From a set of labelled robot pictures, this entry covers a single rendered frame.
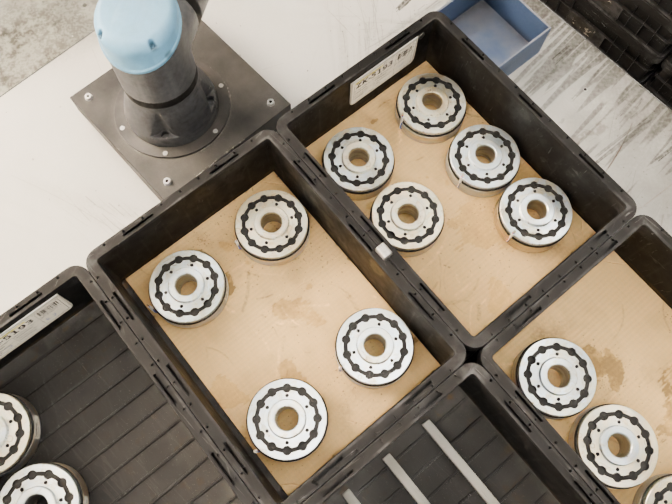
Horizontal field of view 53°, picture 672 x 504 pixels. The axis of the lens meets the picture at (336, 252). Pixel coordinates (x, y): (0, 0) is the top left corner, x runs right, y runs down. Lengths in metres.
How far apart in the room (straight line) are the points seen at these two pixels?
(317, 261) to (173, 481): 0.34
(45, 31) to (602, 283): 1.80
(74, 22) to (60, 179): 1.13
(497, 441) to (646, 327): 0.26
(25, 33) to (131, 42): 1.37
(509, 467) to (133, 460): 0.48
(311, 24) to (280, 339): 0.62
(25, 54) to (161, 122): 1.22
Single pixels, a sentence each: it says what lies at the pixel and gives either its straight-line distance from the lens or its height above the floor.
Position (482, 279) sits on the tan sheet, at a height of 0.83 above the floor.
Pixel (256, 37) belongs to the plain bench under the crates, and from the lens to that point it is 1.28.
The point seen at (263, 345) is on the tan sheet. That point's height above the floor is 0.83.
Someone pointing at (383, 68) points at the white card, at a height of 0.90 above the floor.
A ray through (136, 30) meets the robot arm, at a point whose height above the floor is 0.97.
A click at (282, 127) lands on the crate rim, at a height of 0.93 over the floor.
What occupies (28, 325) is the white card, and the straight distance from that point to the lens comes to 0.94.
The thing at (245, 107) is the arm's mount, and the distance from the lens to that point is 1.14.
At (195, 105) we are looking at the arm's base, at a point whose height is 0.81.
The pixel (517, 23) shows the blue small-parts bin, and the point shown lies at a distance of 1.31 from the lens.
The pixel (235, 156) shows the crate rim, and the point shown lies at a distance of 0.92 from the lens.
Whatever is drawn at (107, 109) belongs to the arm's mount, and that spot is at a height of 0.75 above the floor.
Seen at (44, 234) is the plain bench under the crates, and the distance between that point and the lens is 1.19.
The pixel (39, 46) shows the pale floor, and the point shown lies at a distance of 2.28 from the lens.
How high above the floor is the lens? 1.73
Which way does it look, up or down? 72 degrees down
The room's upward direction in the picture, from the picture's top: 2 degrees clockwise
